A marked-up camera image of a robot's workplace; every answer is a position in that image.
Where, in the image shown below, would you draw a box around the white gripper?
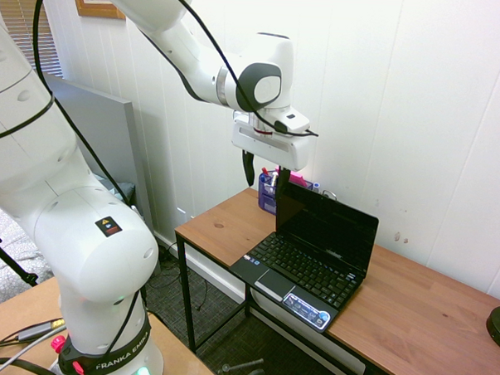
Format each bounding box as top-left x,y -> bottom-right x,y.
228,110 -> 313,202

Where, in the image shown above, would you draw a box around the black laptop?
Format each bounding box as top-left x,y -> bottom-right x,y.
226,176 -> 382,337

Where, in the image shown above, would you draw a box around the blue translucent pen holder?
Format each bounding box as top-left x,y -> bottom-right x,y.
256,171 -> 279,215

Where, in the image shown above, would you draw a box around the pink sticky note pad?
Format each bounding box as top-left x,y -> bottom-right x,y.
288,172 -> 315,190

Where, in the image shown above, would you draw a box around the grey flat panel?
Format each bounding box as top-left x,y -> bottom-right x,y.
33,71 -> 170,276

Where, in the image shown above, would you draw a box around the black table clamp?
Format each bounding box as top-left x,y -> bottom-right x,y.
220,356 -> 267,375

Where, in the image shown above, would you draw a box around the window blinds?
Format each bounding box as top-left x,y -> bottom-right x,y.
0,0 -> 67,80

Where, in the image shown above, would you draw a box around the black tripod stand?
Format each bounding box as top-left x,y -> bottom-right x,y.
0,229 -> 41,288

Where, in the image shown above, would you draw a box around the white patterned bed cover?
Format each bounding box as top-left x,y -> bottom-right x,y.
0,199 -> 58,316

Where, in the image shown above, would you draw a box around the black round lamp base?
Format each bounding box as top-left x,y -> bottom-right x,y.
484,304 -> 500,353

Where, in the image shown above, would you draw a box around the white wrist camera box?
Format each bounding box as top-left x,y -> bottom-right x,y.
268,106 -> 313,138

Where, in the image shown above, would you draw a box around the black cable on floor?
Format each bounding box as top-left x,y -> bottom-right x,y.
153,239 -> 232,316

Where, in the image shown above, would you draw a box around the wooden desk black metal frame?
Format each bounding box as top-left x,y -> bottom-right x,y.
168,183 -> 500,375

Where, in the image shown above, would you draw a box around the wooden picture frame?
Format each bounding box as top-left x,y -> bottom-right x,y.
69,0 -> 128,21

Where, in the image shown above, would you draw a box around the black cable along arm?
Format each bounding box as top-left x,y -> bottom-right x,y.
0,0 -> 326,375

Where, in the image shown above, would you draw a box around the grey cable adapter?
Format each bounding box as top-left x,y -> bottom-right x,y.
14,318 -> 65,344

